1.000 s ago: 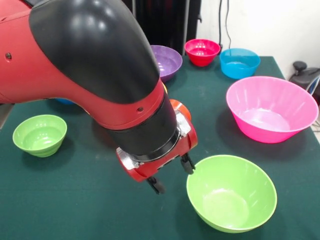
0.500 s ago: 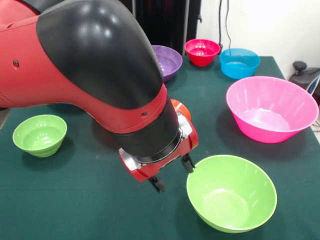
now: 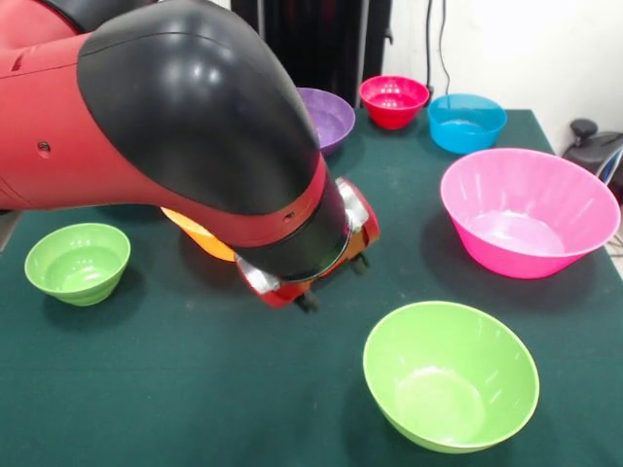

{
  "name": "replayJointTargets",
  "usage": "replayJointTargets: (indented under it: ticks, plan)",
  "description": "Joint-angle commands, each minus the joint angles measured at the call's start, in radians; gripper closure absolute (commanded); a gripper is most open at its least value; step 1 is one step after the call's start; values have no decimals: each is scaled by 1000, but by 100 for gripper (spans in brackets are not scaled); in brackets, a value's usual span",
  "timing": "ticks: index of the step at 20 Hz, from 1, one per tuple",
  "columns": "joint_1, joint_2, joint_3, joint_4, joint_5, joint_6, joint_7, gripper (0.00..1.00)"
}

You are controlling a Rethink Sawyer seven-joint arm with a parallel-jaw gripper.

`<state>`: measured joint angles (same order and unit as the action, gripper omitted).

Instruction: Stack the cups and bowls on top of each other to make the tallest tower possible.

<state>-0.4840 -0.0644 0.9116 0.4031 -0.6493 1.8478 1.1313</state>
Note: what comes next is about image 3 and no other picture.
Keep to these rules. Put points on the small green bowl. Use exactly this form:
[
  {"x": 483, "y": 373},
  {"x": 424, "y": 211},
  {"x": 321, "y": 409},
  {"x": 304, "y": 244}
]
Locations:
[{"x": 73, "y": 272}]

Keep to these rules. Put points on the large pink bowl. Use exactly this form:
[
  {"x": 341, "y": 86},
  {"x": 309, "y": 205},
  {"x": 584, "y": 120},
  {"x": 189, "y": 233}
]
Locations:
[{"x": 525, "y": 228}]

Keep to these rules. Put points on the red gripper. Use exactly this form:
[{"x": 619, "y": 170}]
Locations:
[{"x": 284, "y": 297}]

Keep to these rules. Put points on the medium green bowl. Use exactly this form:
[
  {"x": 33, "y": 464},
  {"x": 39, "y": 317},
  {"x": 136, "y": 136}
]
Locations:
[{"x": 448, "y": 384}]

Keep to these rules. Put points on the large orange bowl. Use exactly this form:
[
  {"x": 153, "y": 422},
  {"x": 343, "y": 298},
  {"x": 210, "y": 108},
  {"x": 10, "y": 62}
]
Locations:
[{"x": 209, "y": 238}]

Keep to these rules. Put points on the dark green tablecloth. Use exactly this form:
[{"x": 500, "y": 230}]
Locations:
[{"x": 194, "y": 389}]

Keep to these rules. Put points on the small crimson bowl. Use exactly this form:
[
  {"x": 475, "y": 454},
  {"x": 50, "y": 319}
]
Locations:
[{"x": 392, "y": 99}]

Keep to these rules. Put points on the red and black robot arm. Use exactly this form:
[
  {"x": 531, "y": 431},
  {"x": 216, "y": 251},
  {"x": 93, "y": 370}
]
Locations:
[{"x": 170, "y": 121}]

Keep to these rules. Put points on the small blue bowl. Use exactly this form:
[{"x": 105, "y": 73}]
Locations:
[{"x": 465, "y": 126}]

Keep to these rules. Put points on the purple bowl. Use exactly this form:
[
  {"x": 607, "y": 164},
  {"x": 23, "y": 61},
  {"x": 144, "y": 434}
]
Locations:
[{"x": 333, "y": 121}]

